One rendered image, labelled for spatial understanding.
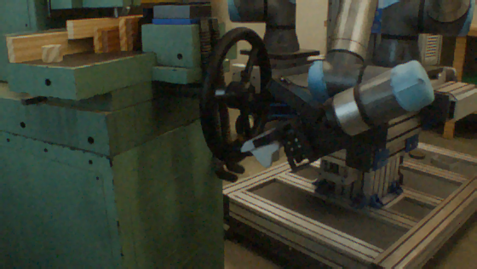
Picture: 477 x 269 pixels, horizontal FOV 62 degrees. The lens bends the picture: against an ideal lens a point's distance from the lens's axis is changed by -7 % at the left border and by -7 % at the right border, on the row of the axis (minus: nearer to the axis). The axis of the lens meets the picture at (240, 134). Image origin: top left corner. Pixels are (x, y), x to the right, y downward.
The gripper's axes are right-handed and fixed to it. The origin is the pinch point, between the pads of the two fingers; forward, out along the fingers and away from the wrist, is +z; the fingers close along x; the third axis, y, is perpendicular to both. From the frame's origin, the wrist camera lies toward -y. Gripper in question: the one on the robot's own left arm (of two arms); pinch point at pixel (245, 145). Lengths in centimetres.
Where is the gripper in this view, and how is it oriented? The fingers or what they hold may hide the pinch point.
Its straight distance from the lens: 82.4
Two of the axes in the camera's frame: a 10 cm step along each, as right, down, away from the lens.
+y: 4.4, 9.0, 0.4
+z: -7.6, 3.5, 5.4
